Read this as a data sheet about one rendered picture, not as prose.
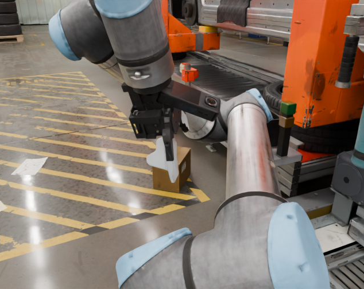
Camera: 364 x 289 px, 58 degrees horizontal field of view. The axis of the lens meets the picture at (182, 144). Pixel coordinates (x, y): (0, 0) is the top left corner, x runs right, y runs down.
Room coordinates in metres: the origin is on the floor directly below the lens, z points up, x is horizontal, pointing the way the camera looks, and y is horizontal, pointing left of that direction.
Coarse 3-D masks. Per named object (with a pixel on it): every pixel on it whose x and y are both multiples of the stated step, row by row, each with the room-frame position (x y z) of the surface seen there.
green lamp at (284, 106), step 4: (284, 104) 1.10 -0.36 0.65; (288, 104) 1.09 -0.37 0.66; (292, 104) 1.09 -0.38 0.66; (296, 104) 1.10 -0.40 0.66; (284, 108) 1.10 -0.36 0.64; (288, 108) 1.09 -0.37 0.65; (292, 108) 1.09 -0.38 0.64; (284, 112) 1.10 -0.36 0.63; (288, 112) 1.09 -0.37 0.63; (292, 112) 1.09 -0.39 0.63
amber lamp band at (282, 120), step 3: (282, 117) 1.10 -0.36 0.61; (291, 117) 1.10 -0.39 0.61; (294, 117) 1.10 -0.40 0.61; (279, 120) 1.12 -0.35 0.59; (282, 120) 1.10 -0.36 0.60; (285, 120) 1.09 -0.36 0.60; (288, 120) 1.09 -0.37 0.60; (291, 120) 1.09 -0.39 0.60; (294, 120) 1.10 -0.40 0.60; (279, 123) 1.12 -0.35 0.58; (282, 123) 1.10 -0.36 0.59; (285, 123) 1.09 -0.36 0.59; (288, 123) 1.09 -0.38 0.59; (291, 123) 1.10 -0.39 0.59; (282, 126) 1.10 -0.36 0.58; (285, 126) 1.09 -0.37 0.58; (288, 126) 1.09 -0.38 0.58; (291, 126) 1.10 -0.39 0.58
